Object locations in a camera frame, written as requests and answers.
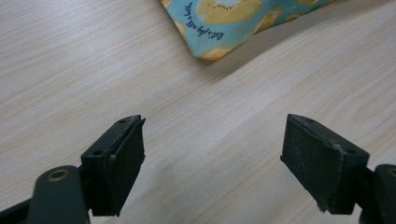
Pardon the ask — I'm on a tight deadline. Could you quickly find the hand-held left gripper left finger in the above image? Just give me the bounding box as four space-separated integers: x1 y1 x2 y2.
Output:
81 114 147 217

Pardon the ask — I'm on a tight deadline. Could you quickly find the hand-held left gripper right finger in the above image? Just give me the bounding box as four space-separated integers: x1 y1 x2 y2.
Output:
280 113 372 216

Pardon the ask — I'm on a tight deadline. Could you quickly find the blue fruit print cloth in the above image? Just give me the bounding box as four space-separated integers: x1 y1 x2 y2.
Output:
160 0 335 61

